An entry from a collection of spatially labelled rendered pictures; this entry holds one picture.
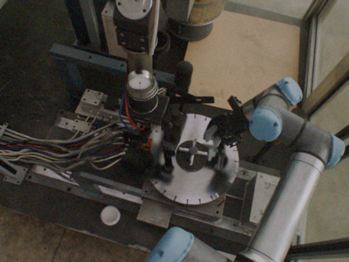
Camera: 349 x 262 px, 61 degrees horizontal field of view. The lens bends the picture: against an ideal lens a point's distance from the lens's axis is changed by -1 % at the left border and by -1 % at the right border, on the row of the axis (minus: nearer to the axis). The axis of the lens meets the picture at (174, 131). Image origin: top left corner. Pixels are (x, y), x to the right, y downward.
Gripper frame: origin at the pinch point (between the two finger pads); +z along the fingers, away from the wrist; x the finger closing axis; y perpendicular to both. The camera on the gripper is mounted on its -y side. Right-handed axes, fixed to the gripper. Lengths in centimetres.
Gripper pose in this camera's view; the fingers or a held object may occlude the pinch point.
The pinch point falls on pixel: (206, 136)
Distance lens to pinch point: 102.6
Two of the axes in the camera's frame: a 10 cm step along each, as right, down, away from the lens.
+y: -1.9, 7.8, -6.0
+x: 8.0, 4.8, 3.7
